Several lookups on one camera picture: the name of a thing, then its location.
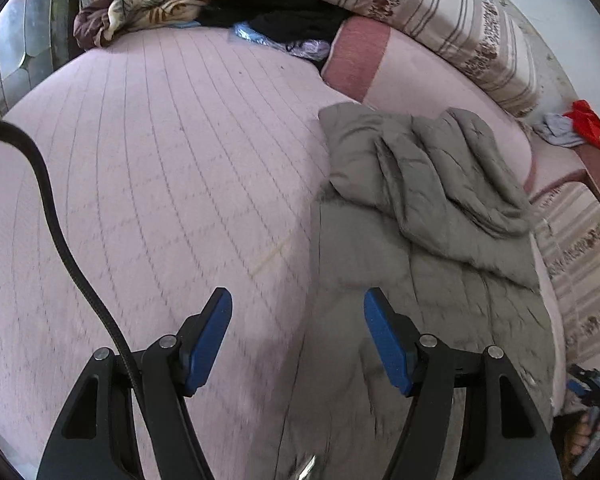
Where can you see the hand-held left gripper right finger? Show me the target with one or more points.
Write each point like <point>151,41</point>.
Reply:
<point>390,345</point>

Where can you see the red cloth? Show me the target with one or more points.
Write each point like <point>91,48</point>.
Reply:
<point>587,120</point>

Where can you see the olive green puffer jacket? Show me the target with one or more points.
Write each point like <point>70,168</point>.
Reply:
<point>430,270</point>

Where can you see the stained glass window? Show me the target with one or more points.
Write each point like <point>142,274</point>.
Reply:
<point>20,45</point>

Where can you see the black clothes pile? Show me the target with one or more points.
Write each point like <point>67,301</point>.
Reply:
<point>290,15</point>

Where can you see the striped floral folded quilt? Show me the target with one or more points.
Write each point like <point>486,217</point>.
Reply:
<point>430,5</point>

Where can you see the pink rolled blanket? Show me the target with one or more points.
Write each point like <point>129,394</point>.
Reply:
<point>410,70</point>

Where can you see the blue plastic bag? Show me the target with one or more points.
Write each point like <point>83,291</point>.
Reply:
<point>252,34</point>

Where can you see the striped floral cushion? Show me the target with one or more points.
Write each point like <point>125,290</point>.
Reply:
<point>585,270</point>

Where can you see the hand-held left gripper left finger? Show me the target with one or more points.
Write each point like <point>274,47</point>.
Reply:
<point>207,342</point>

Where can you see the pink quilted bed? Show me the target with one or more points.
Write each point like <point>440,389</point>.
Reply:
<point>155,185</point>

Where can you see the wooden frame rail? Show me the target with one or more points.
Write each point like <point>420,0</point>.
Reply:
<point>592,180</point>

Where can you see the grey cloth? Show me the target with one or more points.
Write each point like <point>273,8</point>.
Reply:
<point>557,129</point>

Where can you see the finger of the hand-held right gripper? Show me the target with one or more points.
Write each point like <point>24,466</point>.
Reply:
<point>577,387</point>

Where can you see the brown floral blanket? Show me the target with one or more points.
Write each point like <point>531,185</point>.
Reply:
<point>150,0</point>

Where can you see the person's right hand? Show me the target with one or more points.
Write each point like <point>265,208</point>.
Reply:
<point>577,442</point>

